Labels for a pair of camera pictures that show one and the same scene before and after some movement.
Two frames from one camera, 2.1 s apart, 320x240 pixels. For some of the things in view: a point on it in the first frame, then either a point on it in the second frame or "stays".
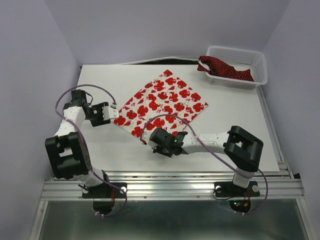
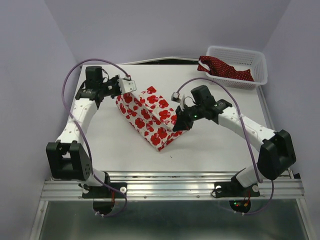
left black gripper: (100, 121) -> (115, 80)
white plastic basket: (240, 59) stays
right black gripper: (157, 149) -> (182, 123)
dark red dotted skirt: (216, 67) stays
